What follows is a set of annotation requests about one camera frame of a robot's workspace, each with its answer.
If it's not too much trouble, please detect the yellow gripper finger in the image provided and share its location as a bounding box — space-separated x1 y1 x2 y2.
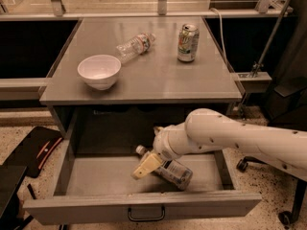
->
153 126 164 135
131 151 163 179

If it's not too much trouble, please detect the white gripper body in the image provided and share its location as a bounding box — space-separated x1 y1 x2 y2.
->
152 123 219 161

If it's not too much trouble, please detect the blue labelled plastic bottle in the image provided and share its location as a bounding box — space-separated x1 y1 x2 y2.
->
136 146 193 191

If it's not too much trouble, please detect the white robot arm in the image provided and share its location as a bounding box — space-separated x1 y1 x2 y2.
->
132 108 307 181

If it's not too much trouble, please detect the grey cabinet counter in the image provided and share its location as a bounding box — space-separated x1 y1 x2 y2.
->
40 16 242 107

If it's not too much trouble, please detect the open grey top drawer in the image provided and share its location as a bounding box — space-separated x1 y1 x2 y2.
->
22 105 263 227

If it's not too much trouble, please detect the clear crushed plastic bottle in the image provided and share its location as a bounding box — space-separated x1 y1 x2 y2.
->
116 33 156 63

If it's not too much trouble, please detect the white ceramic bowl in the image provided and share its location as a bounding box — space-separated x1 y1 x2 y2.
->
77 55 122 90

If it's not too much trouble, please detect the green soda can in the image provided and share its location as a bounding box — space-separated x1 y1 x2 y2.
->
177 24 200 62

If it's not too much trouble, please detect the metal rod with clamp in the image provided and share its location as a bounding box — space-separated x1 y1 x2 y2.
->
248 0 291 78

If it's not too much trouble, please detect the black office chair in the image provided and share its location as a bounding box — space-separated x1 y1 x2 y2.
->
237 157 306 230

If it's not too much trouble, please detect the black box at left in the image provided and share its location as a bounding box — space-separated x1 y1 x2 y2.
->
0 165 28 230

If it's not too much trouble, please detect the black drawer handle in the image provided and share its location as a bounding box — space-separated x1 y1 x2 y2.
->
128 207 166 222

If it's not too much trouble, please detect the grey side shelf bracket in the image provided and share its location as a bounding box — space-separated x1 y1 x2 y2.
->
231 72 272 94

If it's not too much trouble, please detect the white cable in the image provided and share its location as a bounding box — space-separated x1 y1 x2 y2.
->
209 7 228 65

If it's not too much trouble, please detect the grey rail at left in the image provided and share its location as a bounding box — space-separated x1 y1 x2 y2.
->
0 78 50 101

